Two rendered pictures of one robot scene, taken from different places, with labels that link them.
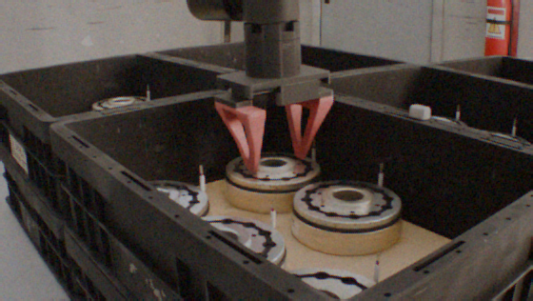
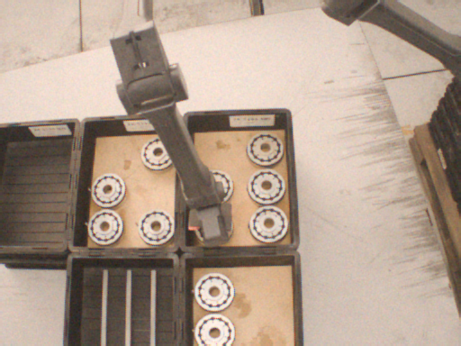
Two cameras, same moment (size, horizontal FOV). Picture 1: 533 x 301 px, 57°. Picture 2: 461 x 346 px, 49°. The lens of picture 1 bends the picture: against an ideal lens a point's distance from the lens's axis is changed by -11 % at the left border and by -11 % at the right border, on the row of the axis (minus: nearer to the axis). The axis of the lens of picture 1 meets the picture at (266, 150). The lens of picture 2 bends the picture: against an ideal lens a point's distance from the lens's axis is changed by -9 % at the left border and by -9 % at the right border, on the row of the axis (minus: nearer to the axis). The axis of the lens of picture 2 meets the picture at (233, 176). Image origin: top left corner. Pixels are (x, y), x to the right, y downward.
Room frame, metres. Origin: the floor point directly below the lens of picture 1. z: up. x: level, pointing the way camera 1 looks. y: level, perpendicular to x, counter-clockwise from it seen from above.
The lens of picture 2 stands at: (0.83, 0.35, 2.23)
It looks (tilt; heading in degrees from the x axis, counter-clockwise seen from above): 67 degrees down; 224
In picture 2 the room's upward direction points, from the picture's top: 7 degrees counter-clockwise
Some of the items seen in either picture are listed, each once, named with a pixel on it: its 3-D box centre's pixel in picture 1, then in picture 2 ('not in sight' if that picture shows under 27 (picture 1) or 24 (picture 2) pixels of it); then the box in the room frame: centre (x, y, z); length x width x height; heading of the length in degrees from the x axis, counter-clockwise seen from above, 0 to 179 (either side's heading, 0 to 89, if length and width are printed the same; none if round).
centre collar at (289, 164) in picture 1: (273, 165); not in sight; (0.55, -0.01, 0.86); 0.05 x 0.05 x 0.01
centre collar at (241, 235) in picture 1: (219, 240); (266, 186); (0.38, 0.04, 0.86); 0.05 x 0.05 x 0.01
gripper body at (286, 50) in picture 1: (272, 55); (210, 212); (0.55, -0.01, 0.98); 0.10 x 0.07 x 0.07; 123
